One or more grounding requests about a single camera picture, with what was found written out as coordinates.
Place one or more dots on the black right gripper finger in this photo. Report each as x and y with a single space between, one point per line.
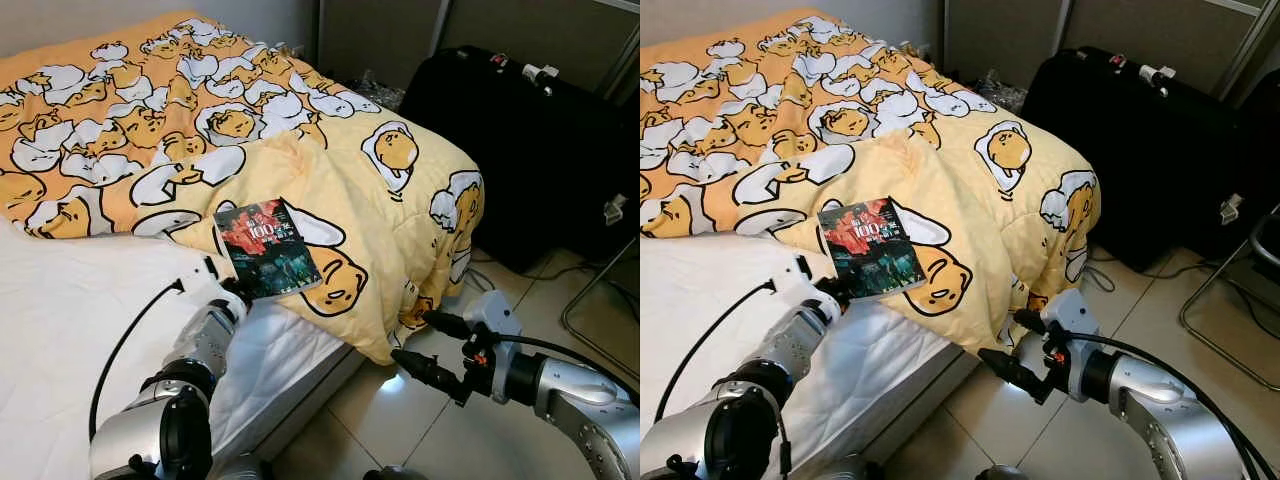
425 372
1030 321
1010 370
445 325

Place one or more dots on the red and dark book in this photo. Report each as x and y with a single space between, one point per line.
265 250
870 250

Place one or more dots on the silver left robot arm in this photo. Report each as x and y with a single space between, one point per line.
200 340
790 345

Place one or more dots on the grey bed base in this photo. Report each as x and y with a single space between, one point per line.
930 400
320 400

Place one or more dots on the white quilted mattress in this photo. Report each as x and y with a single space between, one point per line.
60 330
690 310

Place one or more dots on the large black suitcase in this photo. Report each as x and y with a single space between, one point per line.
1130 150
520 150

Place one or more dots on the white luggage tag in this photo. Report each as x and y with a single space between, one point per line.
616 208
1231 208

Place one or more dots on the clear plastic wrap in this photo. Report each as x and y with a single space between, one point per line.
1000 92
378 92

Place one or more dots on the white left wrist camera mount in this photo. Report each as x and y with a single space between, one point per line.
207 272
803 270

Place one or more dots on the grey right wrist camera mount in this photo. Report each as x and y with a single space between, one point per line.
495 315
1075 310

